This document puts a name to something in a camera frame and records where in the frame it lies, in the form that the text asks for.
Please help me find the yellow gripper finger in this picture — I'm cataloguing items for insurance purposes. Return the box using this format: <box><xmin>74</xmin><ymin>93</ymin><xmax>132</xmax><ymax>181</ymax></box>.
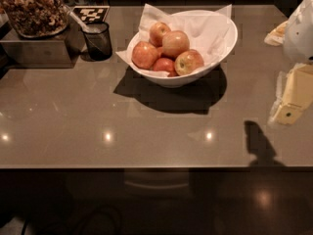
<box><xmin>264</xmin><ymin>22</ymin><xmax>288</xmax><ymax>46</ymax></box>
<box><xmin>268</xmin><ymin>64</ymin><xmax>313</xmax><ymax>126</ymax></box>

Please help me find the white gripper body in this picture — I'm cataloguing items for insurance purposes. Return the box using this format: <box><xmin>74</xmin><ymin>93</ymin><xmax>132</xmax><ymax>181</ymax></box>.
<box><xmin>283</xmin><ymin>0</ymin><xmax>313</xmax><ymax>63</ymax></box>

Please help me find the white ceramic bowl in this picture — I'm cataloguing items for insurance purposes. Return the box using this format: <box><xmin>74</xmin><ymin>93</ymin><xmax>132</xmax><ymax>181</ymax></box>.
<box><xmin>125</xmin><ymin>9</ymin><xmax>239</xmax><ymax>89</ymax></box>

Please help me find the right yellow-red apple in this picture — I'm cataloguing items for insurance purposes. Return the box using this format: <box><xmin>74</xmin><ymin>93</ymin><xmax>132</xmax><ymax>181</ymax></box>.
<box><xmin>175</xmin><ymin>49</ymin><xmax>204</xmax><ymax>75</ymax></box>

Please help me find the white paper napkin liner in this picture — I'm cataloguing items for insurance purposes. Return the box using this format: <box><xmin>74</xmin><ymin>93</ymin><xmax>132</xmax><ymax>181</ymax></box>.
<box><xmin>115</xmin><ymin>3</ymin><xmax>234</xmax><ymax>78</ymax></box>

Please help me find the black mesh cup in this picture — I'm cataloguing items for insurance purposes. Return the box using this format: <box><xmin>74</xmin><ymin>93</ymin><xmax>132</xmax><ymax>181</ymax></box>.
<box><xmin>82</xmin><ymin>22</ymin><xmax>112</xmax><ymax>61</ymax></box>

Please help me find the black white fiducial marker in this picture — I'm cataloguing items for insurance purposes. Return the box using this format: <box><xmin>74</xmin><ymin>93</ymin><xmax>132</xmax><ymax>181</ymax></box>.
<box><xmin>72</xmin><ymin>6</ymin><xmax>110</xmax><ymax>23</ymax></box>

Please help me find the white plastic spoon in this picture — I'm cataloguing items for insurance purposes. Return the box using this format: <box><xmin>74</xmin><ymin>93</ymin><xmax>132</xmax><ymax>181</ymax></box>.
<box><xmin>64</xmin><ymin>5</ymin><xmax>100</xmax><ymax>33</ymax></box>

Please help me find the metal box stand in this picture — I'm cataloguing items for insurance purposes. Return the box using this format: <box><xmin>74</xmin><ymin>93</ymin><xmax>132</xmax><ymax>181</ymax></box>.
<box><xmin>0</xmin><ymin>23</ymin><xmax>85</xmax><ymax>69</ymax></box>

